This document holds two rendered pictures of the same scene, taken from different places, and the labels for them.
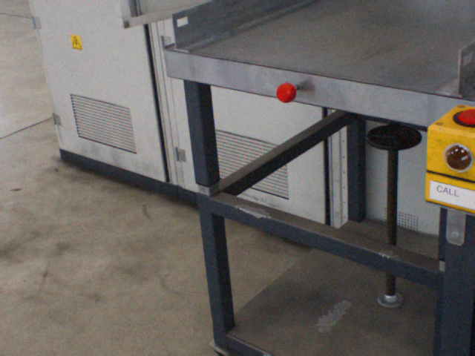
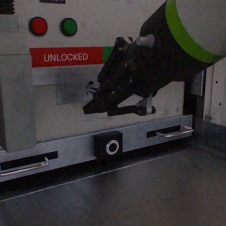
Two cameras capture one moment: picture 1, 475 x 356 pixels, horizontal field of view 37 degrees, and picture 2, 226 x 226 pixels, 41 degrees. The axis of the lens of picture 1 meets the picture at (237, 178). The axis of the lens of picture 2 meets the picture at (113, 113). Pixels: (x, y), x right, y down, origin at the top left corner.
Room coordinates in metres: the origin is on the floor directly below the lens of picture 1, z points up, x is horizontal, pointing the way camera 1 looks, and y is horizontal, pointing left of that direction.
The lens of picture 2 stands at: (1.47, 0.02, 1.12)
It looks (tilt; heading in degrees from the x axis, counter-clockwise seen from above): 14 degrees down; 285
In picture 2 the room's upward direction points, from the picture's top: straight up
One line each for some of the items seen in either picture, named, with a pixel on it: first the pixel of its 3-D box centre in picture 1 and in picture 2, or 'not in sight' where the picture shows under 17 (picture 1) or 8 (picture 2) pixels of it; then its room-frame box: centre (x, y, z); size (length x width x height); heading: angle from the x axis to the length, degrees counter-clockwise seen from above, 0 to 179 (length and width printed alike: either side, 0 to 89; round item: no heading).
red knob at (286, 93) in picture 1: (289, 90); not in sight; (1.11, -0.10, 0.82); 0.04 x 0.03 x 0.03; 138
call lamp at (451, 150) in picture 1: (456, 159); not in sight; (0.69, -0.24, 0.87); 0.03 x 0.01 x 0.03; 48
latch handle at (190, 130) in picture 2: not in sight; (174, 130); (1.52, -0.72, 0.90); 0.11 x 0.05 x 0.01; 48
